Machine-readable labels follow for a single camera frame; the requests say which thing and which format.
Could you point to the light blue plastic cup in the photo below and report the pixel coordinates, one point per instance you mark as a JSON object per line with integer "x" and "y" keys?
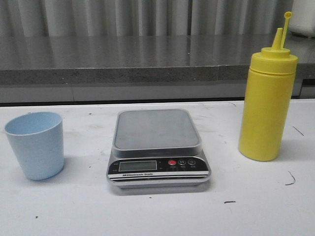
{"x": 37, "y": 142}

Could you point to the grey pleated curtain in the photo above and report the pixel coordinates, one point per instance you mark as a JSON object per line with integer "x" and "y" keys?
{"x": 140, "y": 17}

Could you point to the yellow squeeze bottle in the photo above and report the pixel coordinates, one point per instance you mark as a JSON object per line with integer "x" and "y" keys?
{"x": 269, "y": 88}

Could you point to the grey stone counter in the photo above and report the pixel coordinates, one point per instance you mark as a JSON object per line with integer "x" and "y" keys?
{"x": 132, "y": 69}

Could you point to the silver digital kitchen scale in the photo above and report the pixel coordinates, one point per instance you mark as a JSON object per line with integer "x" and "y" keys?
{"x": 156, "y": 148}

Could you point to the white kitchen appliance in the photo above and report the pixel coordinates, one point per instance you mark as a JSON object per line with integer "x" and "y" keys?
{"x": 302, "y": 21}

